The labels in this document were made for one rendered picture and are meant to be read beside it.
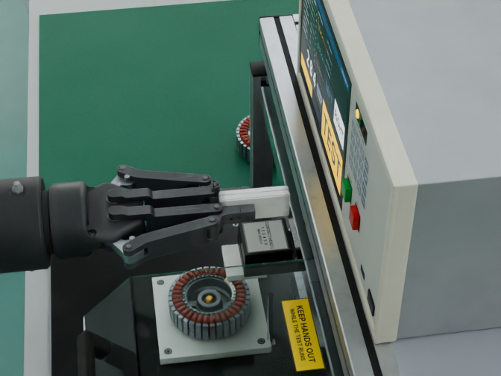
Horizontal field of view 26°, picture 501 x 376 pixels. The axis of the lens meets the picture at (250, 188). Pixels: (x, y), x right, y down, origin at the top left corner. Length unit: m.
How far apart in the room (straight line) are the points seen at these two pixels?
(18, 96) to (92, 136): 1.38
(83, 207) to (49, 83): 0.95
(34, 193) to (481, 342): 0.45
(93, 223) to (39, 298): 0.55
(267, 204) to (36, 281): 0.62
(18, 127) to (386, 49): 2.14
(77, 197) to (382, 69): 0.32
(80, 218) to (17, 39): 2.43
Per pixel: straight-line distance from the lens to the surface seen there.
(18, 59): 3.37
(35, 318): 1.58
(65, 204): 1.05
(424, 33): 1.09
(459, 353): 1.06
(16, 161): 3.00
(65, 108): 1.93
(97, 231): 1.06
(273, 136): 1.38
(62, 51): 2.07
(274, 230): 1.43
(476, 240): 0.98
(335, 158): 1.16
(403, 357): 1.05
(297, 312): 1.14
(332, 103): 1.15
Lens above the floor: 1.93
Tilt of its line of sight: 43 degrees down
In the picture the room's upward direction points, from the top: straight up
